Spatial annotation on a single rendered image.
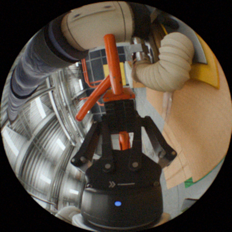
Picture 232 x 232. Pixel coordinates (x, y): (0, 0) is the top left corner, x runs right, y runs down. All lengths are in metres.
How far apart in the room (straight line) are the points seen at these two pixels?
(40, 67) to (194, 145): 0.35
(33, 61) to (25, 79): 0.09
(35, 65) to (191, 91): 0.31
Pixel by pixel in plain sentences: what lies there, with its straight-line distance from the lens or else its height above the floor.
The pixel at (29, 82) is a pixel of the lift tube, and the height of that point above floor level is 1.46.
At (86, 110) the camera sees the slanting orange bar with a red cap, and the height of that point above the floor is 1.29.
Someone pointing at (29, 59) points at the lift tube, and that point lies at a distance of 0.23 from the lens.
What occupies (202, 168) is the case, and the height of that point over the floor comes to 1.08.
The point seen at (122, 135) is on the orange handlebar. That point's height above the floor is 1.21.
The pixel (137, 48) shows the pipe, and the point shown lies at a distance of 0.17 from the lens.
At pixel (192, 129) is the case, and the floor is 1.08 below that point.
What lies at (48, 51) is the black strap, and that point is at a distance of 0.17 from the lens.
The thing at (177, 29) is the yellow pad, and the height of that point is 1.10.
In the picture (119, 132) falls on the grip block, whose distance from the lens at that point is 0.17.
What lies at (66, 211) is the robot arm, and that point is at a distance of 0.64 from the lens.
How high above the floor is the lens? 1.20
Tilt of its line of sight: 6 degrees up
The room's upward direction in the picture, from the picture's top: 96 degrees counter-clockwise
